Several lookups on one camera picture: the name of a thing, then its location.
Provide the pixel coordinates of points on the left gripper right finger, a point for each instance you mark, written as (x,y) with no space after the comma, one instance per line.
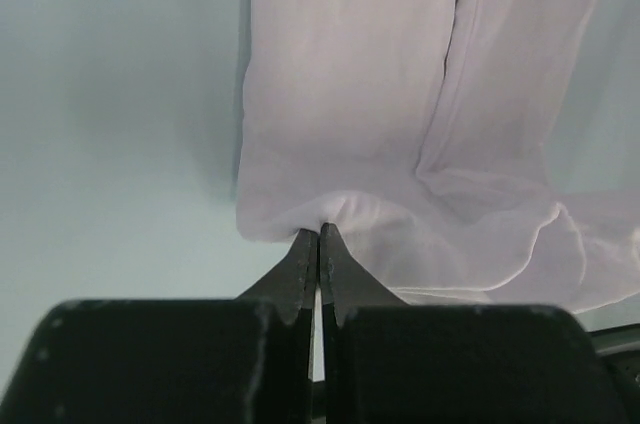
(390,362)

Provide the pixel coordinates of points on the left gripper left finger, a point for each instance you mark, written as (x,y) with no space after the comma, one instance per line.
(242,360)

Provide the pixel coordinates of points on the white tank top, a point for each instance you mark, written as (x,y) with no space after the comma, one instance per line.
(417,128)

